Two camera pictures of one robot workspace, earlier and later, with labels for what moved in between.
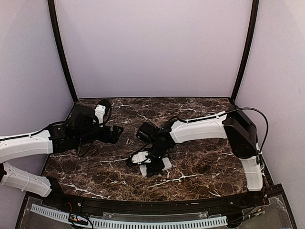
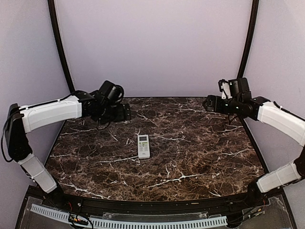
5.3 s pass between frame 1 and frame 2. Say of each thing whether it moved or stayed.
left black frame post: stayed
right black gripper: moved
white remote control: moved
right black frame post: stayed
